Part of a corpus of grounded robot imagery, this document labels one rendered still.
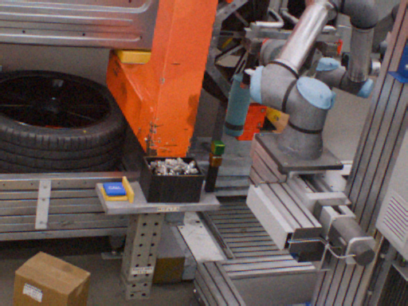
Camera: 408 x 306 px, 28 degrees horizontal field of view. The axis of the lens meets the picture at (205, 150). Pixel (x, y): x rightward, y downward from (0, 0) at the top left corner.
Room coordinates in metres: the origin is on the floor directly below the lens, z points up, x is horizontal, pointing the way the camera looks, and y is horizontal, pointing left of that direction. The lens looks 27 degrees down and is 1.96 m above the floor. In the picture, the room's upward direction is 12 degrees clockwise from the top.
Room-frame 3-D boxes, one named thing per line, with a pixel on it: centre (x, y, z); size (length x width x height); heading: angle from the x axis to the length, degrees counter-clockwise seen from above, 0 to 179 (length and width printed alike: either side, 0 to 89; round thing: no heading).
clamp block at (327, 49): (3.19, -0.40, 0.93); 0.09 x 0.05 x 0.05; 25
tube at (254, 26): (3.15, -0.12, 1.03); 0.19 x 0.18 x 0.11; 25
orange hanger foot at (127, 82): (3.10, 0.31, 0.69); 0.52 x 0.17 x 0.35; 25
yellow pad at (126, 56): (3.26, 0.38, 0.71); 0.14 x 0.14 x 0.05; 25
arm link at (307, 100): (2.41, -0.29, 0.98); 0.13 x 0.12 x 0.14; 65
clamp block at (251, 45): (3.05, -0.09, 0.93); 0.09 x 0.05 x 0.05; 25
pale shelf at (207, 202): (2.57, 0.13, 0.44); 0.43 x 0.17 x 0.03; 115
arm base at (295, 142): (2.41, -0.30, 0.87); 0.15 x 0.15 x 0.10
